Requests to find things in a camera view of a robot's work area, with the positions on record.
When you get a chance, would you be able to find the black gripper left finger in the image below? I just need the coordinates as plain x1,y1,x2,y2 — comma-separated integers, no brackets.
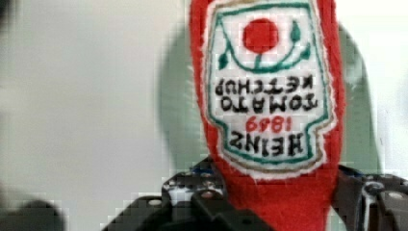
102,158,273,231

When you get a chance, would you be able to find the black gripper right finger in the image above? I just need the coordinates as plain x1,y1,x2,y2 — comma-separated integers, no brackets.
332,166,408,231

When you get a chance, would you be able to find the red plush ketchup bottle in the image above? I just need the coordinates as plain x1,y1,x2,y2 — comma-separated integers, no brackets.
190,0,344,231

